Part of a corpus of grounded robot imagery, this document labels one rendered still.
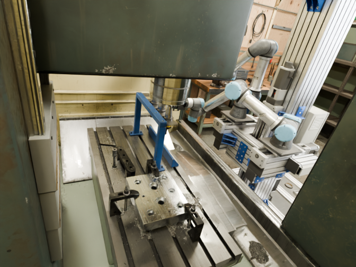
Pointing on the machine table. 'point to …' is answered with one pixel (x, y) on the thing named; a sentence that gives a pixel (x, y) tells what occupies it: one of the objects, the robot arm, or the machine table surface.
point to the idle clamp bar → (125, 161)
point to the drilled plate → (147, 221)
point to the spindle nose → (169, 91)
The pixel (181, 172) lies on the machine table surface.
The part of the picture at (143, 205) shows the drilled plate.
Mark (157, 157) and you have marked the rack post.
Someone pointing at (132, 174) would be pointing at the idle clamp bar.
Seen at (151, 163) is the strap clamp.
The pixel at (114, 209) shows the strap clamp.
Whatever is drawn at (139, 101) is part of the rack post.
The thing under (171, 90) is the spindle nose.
